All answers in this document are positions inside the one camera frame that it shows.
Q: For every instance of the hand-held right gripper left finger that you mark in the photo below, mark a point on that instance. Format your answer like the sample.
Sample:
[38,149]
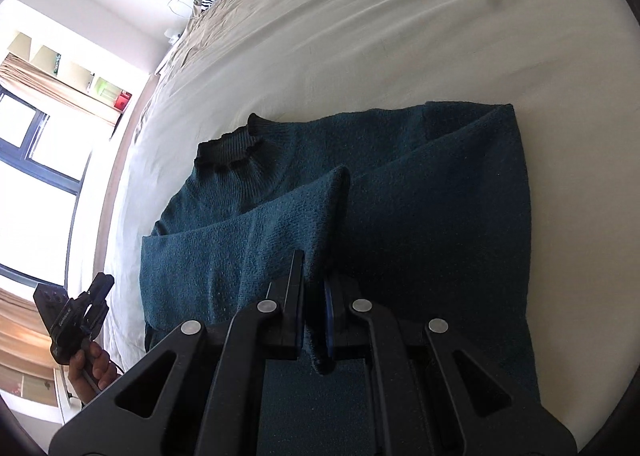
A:
[292,308]

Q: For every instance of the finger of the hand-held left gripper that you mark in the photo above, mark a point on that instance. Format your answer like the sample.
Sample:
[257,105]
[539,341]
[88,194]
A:
[102,291]

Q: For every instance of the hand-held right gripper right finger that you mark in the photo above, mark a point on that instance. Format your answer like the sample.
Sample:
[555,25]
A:
[330,322]

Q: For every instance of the teal knit sweater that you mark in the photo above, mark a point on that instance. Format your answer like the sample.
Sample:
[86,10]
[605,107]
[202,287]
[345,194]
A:
[400,211]

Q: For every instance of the person's left hand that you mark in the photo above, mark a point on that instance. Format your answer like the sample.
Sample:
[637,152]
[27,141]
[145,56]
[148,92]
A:
[95,366]

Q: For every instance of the beige curtain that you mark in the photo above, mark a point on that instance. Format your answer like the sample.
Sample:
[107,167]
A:
[25,331]
[60,88]

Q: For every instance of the white shelf unit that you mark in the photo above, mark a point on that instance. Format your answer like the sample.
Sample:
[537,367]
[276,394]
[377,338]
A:
[60,396]

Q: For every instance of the dark framed window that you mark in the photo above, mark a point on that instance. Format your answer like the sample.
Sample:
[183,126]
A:
[37,128]

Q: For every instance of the red box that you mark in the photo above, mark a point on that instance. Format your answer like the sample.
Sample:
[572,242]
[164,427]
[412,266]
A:
[124,100]

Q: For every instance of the green box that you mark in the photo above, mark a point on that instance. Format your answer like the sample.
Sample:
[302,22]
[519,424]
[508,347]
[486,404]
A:
[106,88]

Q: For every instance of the white bed sheet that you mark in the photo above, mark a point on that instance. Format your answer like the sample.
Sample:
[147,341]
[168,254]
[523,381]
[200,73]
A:
[400,36]

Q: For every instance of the white wall shelf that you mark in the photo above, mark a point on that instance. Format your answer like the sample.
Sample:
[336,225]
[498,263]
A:
[45,56]

